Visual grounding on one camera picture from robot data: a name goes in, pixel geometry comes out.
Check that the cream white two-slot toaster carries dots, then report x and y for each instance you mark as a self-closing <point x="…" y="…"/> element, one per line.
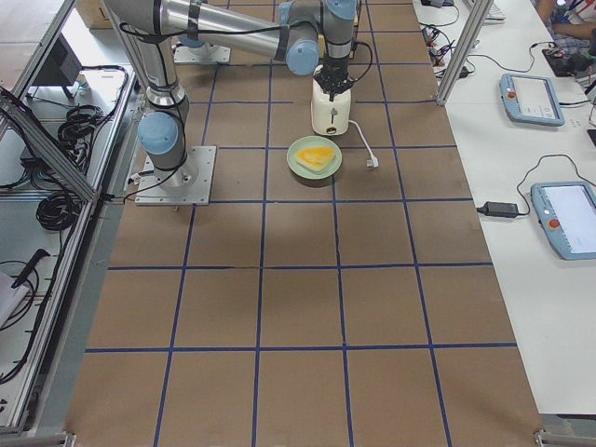
<point x="329" y="118"/>

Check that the triangular toasted bread on plate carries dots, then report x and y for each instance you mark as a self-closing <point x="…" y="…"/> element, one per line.
<point x="315" y="159"/>

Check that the light green round plate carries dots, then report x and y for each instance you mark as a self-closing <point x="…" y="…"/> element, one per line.
<point x="313" y="141"/>

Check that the near blue teach pendant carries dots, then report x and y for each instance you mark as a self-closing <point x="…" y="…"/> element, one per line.
<point x="566" y="212"/>

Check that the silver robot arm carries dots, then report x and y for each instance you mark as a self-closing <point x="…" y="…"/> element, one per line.
<point x="310" y="37"/>
<point x="162" y="131"/>

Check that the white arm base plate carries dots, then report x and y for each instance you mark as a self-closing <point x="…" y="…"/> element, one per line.
<point x="189" y="185"/>

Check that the blue teach pendant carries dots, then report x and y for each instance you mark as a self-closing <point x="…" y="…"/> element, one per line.
<point x="531" y="100"/>
<point x="566" y="212"/>

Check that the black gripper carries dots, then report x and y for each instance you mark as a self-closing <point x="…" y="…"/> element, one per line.
<point x="335" y="73"/>

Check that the black power adapter brick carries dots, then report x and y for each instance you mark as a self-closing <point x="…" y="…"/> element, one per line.
<point x="499" y="209"/>

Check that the far blue teach pendant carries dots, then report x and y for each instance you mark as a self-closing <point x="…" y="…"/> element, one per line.
<point x="531" y="100"/>

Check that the aluminium frame post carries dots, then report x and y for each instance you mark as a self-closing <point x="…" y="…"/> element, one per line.
<point x="463" y="46"/>

